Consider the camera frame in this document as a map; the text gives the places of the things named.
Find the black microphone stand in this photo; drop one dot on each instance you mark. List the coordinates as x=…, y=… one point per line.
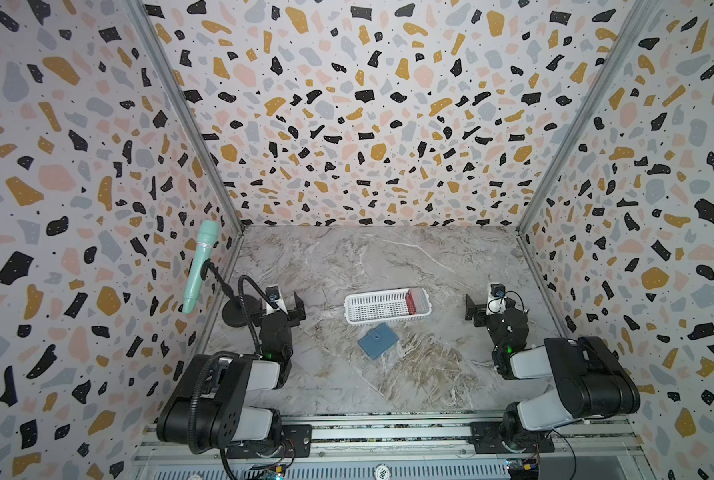
x=235, y=305

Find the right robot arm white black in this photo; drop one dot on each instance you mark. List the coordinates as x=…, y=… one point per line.
x=588, y=380

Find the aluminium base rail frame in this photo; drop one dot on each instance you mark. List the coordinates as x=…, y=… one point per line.
x=459, y=445

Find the white plastic mesh basket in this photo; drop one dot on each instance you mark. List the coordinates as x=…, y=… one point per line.
x=385, y=306

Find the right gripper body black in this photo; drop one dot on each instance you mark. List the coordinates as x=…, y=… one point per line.
x=483, y=312

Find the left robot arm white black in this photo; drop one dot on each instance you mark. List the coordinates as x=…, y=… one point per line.
x=208, y=408

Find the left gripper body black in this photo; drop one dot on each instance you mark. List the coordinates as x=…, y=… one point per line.
x=293, y=312

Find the stack of red cards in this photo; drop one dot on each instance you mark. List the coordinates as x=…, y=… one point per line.
x=411, y=303

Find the mint green microphone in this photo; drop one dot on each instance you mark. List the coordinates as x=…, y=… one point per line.
x=207, y=236

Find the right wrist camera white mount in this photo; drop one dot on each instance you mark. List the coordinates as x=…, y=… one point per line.
x=496, y=298

